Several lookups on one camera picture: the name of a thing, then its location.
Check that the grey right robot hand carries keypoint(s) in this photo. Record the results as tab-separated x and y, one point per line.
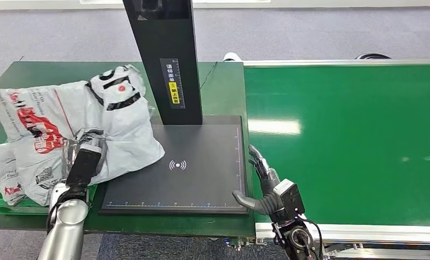
268	201

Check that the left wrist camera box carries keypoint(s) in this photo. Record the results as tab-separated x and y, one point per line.
84	165

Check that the black yellow ruler label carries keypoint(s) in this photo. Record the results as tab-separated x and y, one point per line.
172	93

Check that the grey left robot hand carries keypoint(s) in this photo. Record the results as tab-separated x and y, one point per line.
93	136

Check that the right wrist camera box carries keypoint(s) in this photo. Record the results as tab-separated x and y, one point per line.
289	199

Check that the black weighing device with column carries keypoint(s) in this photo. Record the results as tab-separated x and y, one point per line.
200	179

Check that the white round object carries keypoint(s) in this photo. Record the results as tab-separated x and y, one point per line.
232	56

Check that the crumpled grey courier package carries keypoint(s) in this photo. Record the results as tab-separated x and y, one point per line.
32	179

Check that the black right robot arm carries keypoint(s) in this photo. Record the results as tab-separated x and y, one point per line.
299	240

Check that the grey courier package black patch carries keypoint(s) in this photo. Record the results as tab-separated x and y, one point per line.
129	136

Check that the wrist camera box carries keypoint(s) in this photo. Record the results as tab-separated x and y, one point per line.
289	199
84	165

